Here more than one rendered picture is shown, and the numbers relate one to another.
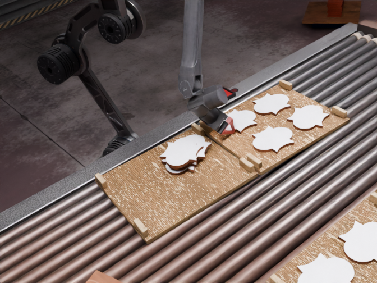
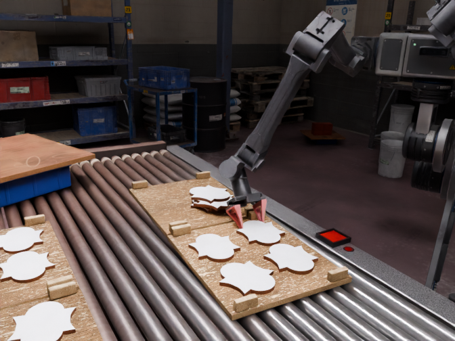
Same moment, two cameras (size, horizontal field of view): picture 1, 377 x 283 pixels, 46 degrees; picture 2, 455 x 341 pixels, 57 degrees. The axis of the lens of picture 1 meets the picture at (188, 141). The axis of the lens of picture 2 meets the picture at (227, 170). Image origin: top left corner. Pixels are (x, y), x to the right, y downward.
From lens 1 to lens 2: 1.83 m
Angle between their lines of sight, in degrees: 79
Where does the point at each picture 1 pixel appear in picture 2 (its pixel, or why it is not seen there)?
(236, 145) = (219, 229)
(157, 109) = not seen: outside the picture
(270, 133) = (223, 245)
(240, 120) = (258, 233)
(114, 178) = (206, 181)
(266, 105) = (286, 252)
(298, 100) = (298, 282)
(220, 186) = (162, 216)
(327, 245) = (47, 249)
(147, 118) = not seen: outside the picture
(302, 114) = (254, 272)
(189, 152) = (204, 195)
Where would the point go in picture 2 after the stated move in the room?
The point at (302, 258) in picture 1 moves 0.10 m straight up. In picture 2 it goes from (49, 236) to (45, 205)
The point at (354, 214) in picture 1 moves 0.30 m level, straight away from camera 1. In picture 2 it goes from (64, 270) to (161, 306)
